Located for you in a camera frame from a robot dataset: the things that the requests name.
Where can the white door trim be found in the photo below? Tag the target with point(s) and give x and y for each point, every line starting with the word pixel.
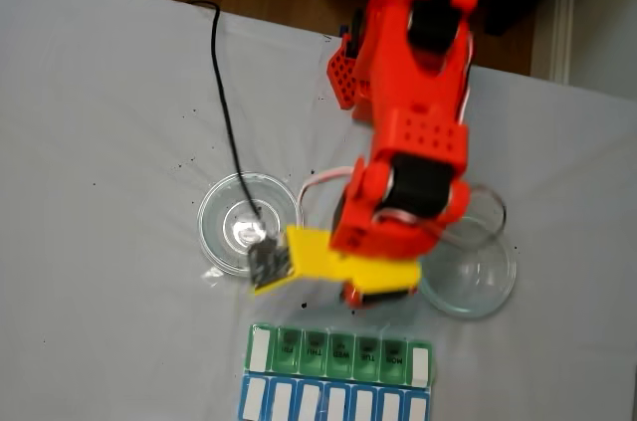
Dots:
pixel 562 18

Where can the camera board on yellow mount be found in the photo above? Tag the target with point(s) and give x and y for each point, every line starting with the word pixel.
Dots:
pixel 271 264

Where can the white table cloth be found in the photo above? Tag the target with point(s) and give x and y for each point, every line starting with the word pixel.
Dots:
pixel 99 142

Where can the weekly pill organizer box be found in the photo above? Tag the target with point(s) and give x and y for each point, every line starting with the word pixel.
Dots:
pixel 278 401

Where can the clear glass bowl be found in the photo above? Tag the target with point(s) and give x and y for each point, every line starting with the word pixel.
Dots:
pixel 219 202
pixel 473 281

